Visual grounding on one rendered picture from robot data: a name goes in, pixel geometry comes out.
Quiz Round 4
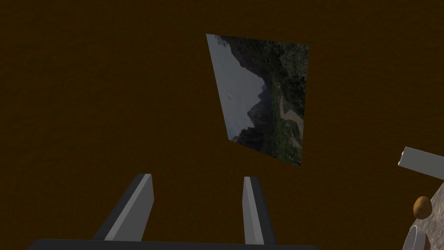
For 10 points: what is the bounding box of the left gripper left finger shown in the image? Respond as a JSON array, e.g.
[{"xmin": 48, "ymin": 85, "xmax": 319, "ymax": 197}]
[{"xmin": 92, "ymin": 173, "xmax": 155, "ymax": 242}]

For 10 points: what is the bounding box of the brown potato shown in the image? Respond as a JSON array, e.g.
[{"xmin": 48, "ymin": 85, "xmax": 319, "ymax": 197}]
[{"xmin": 413, "ymin": 196, "xmax": 433, "ymax": 220}]

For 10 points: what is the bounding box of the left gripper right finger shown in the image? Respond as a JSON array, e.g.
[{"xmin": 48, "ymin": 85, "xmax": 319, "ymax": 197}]
[{"xmin": 243, "ymin": 176, "xmax": 278, "ymax": 245}]

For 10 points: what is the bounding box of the white paper towel roll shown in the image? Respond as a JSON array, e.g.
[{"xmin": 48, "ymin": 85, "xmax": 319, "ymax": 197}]
[{"xmin": 397, "ymin": 146, "xmax": 444, "ymax": 181}]

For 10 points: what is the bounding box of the landscape picture on wall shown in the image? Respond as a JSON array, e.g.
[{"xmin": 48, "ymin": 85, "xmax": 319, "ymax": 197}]
[{"xmin": 206, "ymin": 33, "xmax": 310, "ymax": 168}]

